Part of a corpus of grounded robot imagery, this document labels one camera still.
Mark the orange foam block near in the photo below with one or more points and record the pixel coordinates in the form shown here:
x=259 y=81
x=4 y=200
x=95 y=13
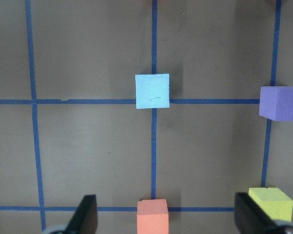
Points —
x=152 y=217

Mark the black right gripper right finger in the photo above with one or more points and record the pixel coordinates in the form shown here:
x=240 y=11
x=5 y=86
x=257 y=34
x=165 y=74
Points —
x=249 y=218

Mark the yellow foam block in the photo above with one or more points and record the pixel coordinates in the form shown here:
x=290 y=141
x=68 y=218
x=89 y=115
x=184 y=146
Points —
x=274 y=202

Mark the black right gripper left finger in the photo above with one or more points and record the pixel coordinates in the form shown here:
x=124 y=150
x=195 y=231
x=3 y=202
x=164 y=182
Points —
x=85 y=218

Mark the purple foam block right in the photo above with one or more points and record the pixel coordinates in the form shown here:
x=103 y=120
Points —
x=276 y=103

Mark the light blue foam block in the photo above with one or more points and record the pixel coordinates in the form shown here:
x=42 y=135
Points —
x=152 y=91

